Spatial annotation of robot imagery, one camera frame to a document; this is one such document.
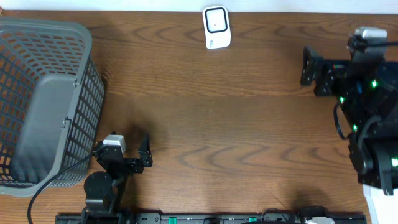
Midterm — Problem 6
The white barcode scanner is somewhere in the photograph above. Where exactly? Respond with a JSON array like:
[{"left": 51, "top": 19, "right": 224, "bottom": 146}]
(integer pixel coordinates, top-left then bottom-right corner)
[{"left": 202, "top": 6, "right": 231, "bottom": 49}]

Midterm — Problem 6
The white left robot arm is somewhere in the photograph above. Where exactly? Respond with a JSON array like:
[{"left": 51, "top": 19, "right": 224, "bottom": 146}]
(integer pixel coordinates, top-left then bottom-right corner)
[{"left": 80, "top": 132, "right": 153, "bottom": 224}]

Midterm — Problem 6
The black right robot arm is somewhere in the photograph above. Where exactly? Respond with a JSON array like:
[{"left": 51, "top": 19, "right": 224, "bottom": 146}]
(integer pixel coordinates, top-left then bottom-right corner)
[{"left": 300, "top": 47, "right": 397, "bottom": 223}]

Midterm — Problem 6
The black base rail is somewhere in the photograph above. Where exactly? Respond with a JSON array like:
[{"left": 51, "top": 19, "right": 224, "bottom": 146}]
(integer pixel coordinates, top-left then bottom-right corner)
[{"left": 55, "top": 207, "right": 367, "bottom": 224}]

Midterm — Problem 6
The grey plastic basket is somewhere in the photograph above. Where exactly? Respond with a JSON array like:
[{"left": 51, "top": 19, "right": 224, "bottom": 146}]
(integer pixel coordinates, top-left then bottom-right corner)
[{"left": 1, "top": 17, "right": 104, "bottom": 197}]

